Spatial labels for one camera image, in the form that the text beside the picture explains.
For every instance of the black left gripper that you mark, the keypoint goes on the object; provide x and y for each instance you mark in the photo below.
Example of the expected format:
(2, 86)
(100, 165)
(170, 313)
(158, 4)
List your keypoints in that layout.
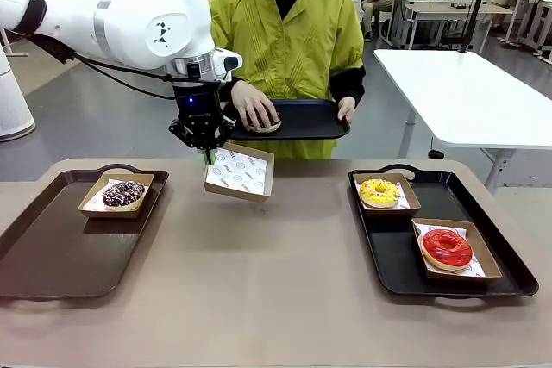
(198, 105)

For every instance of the white printed paper liner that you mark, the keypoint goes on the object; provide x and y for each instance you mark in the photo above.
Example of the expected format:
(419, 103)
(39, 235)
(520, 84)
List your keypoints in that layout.
(237, 172)
(424, 228)
(92, 202)
(404, 201)

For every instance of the chocolate sprinkled donut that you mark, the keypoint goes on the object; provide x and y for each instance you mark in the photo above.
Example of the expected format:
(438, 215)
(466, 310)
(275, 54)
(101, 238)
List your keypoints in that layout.
(271, 126)

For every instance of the kraft paper food box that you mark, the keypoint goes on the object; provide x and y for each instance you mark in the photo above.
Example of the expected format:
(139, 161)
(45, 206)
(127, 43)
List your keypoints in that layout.
(414, 202)
(487, 256)
(112, 213)
(237, 196)

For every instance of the small black serving tray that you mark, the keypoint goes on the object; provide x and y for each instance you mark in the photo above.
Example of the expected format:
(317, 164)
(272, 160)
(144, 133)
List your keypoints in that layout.
(310, 122)

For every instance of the purple sprinkled donut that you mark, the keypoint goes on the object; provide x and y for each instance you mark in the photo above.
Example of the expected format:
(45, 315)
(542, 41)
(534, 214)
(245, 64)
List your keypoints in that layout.
(116, 200)

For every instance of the yellow glazed sprinkled donut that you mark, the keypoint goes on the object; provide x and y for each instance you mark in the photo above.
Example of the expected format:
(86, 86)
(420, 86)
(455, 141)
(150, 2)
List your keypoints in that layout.
(371, 195)

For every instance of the red glazed donut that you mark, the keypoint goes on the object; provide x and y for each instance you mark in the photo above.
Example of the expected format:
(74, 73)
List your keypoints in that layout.
(431, 247)

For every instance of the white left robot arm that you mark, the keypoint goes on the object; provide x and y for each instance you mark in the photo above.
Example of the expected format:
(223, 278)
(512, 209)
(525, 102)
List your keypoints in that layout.
(151, 10)

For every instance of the person's left forearm black sleeve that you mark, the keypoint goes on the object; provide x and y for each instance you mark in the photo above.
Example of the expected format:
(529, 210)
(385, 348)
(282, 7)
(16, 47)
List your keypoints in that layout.
(349, 81)

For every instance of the person's right hand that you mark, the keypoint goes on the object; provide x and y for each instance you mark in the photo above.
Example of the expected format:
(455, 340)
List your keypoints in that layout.
(254, 109)

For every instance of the person's left hand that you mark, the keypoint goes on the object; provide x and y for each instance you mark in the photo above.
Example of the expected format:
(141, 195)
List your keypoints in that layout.
(347, 108)

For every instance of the person in green jacket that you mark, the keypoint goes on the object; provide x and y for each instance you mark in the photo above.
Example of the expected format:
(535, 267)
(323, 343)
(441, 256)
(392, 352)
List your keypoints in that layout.
(302, 40)

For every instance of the black object on floor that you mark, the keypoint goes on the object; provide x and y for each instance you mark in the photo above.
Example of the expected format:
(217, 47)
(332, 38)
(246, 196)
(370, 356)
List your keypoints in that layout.
(435, 154)

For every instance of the large white table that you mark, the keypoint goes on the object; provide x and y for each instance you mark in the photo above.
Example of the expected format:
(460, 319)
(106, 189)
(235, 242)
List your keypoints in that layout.
(457, 92)

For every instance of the beige background work table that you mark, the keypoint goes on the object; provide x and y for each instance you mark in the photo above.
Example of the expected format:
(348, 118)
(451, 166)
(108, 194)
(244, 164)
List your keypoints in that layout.
(457, 9)

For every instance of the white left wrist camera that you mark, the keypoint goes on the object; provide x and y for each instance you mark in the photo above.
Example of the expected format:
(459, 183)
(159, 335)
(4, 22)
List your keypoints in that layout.
(228, 64)

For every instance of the white cylindrical pedestal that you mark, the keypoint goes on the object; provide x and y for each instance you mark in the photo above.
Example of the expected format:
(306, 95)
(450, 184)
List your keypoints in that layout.
(13, 101)

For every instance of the black camera stand pole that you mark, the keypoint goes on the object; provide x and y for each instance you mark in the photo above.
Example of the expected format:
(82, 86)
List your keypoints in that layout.
(476, 1)

